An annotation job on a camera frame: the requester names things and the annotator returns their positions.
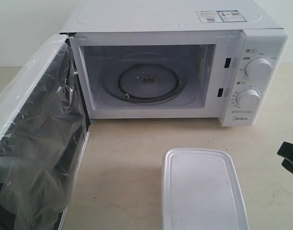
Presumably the white plastic food container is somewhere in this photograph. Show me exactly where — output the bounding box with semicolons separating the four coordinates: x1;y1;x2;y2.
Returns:
161;148;249;230

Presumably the white microwave door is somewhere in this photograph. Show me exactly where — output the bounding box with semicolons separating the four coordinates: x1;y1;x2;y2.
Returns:
0;33;90;230

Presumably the white microwave oven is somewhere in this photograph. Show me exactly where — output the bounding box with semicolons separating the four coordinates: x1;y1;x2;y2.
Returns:
60;0;288;127

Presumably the printed label sticker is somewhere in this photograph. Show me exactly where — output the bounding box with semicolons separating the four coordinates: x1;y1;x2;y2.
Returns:
196;10;247;23

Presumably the glass microwave turntable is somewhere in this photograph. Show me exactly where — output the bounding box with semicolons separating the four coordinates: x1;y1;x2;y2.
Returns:
100;52;189;105

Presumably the lower white control knob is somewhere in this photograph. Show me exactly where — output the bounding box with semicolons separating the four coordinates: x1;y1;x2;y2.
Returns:
236;89;260;109

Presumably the white control knob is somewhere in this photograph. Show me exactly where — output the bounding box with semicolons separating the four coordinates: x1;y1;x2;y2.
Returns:
245;58;272;79
236;89;260;109

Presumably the upper white control knob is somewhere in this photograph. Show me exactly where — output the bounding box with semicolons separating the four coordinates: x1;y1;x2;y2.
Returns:
245;58;272;79

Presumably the clear plastic protective film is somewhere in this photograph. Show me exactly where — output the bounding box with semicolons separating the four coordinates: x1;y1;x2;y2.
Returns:
0;33;89;230

